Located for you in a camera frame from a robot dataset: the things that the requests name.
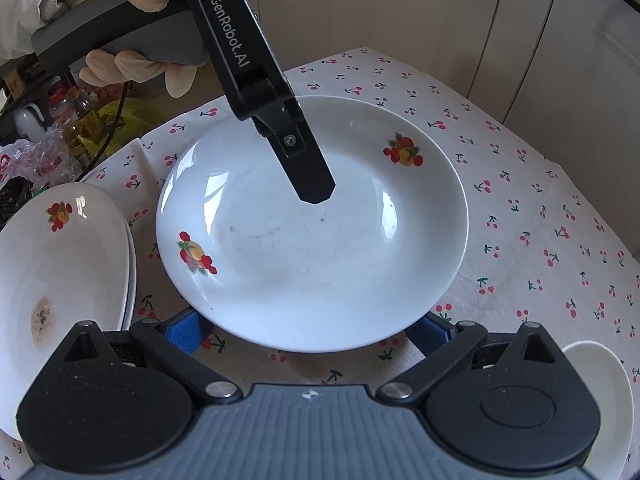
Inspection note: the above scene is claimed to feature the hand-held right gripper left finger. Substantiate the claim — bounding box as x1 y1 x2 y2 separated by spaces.
61 308 247 406

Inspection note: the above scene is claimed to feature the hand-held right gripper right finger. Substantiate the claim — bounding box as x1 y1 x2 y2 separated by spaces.
376 312 569 404

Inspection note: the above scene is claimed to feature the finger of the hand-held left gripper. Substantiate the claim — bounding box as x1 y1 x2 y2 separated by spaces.
252 110 335 206

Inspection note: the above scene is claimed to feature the white fruit print plate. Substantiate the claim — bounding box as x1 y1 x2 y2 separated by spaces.
155 95 470 353
117 220 138 332

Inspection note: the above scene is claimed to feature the white plate with brown stain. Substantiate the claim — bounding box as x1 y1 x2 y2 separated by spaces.
0 181 132 441

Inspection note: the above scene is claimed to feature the white bowl pink flower print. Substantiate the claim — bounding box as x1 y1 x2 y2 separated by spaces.
560 341 636 480

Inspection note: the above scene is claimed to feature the yellow plastic bag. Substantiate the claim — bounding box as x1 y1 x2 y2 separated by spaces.
75 97 166 161

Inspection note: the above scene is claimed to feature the cherry print tablecloth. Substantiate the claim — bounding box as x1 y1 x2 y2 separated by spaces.
0 47 640 480

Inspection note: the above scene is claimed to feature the cooking oil bottle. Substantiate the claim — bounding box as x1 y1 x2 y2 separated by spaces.
47 85 101 133

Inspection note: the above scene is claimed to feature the white kettle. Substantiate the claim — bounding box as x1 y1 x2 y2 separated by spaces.
14 103 48 143

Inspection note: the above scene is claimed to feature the clear plastic bag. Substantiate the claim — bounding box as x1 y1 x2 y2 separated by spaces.
0 127 81 191

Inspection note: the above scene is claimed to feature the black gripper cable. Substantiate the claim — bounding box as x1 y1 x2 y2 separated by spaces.
75 77 136 183

